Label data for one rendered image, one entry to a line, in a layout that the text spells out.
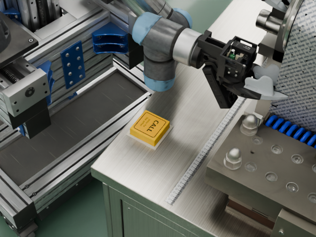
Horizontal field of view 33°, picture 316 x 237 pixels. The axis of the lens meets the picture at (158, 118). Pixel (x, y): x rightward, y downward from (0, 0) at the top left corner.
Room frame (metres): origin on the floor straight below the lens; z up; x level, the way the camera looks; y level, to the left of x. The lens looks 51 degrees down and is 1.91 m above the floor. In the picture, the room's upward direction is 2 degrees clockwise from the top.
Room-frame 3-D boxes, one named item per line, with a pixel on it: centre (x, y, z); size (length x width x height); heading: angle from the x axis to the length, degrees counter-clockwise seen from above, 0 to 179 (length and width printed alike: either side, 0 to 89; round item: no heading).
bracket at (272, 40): (0.86, -0.25, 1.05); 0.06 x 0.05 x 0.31; 60
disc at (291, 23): (0.81, -0.27, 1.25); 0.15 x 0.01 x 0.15; 150
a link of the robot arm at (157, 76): (0.91, 0.00, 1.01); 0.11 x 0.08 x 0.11; 165
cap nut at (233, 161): (0.62, -0.15, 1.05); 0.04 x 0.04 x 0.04
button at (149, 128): (0.79, 0.02, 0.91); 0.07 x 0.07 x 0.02; 60
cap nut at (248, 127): (0.70, -0.19, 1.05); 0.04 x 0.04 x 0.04
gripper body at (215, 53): (0.82, -0.14, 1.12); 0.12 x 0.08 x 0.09; 60
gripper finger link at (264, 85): (0.75, -0.22, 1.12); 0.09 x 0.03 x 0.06; 58
